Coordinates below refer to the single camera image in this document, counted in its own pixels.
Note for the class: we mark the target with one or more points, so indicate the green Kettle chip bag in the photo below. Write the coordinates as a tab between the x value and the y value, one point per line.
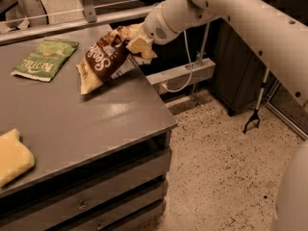
46	60

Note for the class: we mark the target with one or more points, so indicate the grey metal rail frame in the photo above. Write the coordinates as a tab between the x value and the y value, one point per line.
28	19

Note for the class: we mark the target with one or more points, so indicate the yellow sponge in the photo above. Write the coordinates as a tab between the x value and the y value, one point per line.
15	157

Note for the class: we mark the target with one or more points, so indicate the black-tipped reacher grabber tool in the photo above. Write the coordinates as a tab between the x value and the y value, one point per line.
255	117

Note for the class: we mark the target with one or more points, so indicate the dark grey cabinet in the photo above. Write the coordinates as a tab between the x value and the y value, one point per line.
239	73

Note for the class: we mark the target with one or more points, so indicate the grey drawer unit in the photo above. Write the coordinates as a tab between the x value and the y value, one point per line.
114	193

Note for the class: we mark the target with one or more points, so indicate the brown sea salt chip bag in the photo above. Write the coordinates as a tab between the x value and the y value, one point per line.
108	59

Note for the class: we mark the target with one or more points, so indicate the grey metal bracket beam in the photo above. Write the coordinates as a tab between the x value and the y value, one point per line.
181	74

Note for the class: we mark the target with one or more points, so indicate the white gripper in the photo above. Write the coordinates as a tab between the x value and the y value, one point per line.
156	28

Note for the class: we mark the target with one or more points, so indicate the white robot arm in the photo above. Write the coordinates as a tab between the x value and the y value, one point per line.
280	42

